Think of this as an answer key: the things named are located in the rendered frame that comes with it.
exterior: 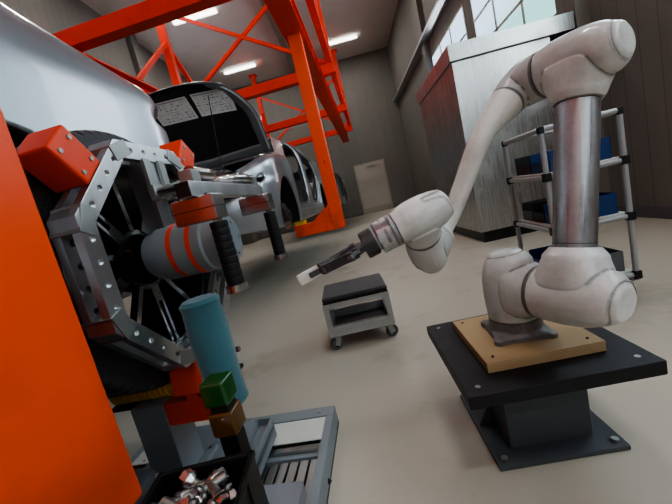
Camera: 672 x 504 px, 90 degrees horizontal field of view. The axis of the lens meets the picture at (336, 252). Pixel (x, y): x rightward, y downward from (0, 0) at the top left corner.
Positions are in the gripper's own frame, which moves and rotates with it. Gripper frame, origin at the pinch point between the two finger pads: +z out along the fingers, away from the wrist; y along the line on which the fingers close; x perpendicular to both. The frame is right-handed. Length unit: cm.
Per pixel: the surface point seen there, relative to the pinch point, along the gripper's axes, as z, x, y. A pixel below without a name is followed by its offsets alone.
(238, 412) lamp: 12.4, 7.6, 41.4
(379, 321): -2, 60, -103
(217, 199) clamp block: 3.8, -25.2, 23.5
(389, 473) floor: 11, 70, -7
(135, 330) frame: 31.5, -10.6, 25.6
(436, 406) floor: -11, 76, -34
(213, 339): 21.5, -0.6, 20.4
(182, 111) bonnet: 95, -188, -307
